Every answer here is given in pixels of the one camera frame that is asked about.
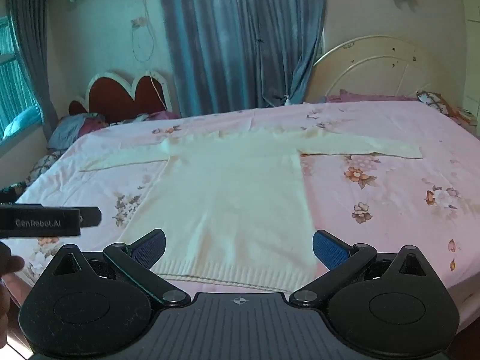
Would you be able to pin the cream round headboard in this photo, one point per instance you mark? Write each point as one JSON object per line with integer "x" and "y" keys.
{"x": 375, "y": 71}

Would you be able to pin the red heart-shaped headboard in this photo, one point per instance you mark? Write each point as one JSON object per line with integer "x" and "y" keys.
{"x": 112, "y": 93}

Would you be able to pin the cream wardrobe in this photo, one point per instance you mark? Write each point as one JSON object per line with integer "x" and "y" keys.
{"x": 473, "y": 45}

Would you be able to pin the white lotion pump bottle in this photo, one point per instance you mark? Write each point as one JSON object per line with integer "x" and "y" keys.
{"x": 288, "y": 100}

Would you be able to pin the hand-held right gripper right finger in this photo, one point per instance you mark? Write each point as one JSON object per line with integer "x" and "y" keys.
{"x": 330, "y": 249}

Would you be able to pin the person's left hand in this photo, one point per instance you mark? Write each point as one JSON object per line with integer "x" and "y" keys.
{"x": 9, "y": 262}

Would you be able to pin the cream knitted sweater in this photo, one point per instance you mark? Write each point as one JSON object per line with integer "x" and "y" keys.
{"x": 232, "y": 195}

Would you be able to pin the patterned pillow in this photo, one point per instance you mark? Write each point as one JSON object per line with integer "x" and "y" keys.
{"x": 435, "y": 101}

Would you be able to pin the blue grey pillow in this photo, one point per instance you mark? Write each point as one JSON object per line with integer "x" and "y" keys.
{"x": 65, "y": 131}

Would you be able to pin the bed with pink floral sheet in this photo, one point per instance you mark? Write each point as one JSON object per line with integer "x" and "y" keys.
{"x": 375, "y": 202}

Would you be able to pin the pink pillow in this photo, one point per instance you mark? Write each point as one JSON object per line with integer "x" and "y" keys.
{"x": 367, "y": 96}

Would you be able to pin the blue grey curtain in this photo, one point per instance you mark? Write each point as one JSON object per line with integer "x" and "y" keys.
{"x": 232, "y": 37}
{"x": 32, "y": 45}

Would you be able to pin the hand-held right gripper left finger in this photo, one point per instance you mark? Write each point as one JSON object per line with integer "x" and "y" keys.
{"x": 148, "y": 249}

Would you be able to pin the window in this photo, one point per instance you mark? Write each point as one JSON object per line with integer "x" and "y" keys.
{"x": 15, "y": 90}

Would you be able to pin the pile of colourful clothes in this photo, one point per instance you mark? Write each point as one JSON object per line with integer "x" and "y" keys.
{"x": 93, "y": 123}

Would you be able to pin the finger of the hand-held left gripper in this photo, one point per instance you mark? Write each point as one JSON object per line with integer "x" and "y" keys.
{"x": 90, "y": 217}

